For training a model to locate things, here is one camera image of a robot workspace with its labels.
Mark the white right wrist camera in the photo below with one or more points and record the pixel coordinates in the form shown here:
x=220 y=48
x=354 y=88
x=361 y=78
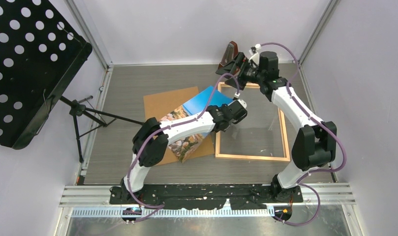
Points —
x=254 y=54

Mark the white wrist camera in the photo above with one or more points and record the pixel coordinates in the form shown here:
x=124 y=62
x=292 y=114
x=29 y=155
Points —
x=254 y=54
x=237 y=100

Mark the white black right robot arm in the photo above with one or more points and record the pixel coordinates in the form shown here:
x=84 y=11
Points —
x=315 y=143

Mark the light wooden picture frame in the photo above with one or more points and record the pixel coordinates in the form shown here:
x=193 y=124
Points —
x=285 y=136

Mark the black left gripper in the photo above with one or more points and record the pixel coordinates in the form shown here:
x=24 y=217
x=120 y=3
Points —
x=223 y=106

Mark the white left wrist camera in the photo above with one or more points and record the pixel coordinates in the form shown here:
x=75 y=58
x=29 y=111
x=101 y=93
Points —
x=237 y=100

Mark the brown wooden metronome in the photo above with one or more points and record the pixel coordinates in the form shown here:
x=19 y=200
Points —
x=229 y=54

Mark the aluminium rail front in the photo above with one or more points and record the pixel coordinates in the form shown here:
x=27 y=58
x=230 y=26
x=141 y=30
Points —
x=93 y=201

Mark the brown cardboard backing board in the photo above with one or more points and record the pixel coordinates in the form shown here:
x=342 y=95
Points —
x=160 y=104

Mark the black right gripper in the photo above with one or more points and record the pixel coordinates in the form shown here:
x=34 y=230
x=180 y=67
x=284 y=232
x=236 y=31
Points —
x=245 y=64

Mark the clear acrylic sheet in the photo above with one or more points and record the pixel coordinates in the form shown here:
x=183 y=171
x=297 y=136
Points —
x=257 y=136

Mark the black tripod stand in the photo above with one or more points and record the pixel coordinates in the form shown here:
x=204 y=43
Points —
x=103 y=119

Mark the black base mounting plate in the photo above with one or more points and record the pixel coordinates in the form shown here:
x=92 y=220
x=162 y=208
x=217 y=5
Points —
x=205 y=196

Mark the black perforated music stand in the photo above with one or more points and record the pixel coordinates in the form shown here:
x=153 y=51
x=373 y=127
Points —
x=40 y=54

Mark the landscape photo print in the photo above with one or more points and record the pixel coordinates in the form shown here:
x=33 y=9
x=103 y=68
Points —
x=198 y=101

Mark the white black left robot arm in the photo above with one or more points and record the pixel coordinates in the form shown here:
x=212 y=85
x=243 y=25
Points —
x=152 y=140

